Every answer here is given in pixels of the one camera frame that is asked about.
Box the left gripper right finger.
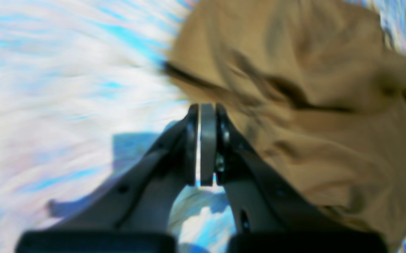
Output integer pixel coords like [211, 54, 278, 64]
[200, 104, 387, 253]

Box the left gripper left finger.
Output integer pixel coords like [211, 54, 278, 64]
[15, 104, 199, 253]

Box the brown t-shirt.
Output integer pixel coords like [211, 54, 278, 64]
[167, 0, 406, 253]

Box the patterned tablecloth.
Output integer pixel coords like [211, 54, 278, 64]
[0, 0, 406, 253]

